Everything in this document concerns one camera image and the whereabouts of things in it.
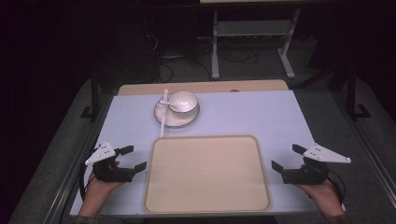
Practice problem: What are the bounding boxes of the white ceramic spoon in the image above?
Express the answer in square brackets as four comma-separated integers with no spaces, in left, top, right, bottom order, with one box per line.
[159,99,179,110]

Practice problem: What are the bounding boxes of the metal frame rail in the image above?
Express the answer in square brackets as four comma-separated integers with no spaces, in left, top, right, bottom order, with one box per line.
[46,94,114,224]
[332,91,396,202]

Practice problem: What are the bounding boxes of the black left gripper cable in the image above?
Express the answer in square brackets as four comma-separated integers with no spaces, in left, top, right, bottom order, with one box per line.
[78,152,95,202]

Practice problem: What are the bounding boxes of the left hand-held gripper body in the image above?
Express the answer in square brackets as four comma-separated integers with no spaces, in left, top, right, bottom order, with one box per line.
[84,141,135,183]

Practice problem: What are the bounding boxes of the white chopstick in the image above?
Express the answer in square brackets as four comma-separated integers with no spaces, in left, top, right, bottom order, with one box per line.
[159,89,168,138]
[161,89,169,138]

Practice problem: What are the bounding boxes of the person's left hand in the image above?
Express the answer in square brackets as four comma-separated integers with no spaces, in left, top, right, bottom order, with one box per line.
[83,173,125,204]

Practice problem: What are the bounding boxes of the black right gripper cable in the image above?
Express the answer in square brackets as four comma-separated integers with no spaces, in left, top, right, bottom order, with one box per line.
[326,171,347,206]

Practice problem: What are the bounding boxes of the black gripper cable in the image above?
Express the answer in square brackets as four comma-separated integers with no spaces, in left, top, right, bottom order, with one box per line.
[326,171,347,206]
[78,152,95,202]

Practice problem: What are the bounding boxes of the white plate with dark rim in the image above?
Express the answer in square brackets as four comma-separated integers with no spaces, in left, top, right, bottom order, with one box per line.
[153,94,201,129]

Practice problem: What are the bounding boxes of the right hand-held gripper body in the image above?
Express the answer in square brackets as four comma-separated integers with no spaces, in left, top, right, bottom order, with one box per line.
[281,143,352,186]

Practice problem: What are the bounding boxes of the white table mat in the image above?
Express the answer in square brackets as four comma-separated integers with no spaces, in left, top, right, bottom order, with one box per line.
[69,90,321,217]

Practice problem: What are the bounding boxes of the person's right hand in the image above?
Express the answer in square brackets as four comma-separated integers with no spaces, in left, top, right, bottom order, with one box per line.
[295,178,344,217]

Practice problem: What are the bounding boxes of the white ribbed bowl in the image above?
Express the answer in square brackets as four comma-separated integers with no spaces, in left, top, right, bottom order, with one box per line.
[167,91,199,119]

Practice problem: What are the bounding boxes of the black floor cables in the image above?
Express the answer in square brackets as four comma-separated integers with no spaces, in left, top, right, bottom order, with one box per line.
[218,46,260,65]

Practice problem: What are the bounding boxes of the white metal stand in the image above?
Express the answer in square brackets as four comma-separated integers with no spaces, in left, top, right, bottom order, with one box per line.
[210,8,302,80]

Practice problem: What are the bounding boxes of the black floor stand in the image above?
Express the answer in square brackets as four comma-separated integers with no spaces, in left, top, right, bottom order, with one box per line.
[345,63,373,120]
[79,76,105,121]

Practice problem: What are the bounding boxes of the beige plastic tray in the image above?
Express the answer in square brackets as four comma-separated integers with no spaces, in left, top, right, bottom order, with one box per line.
[143,134,273,215]

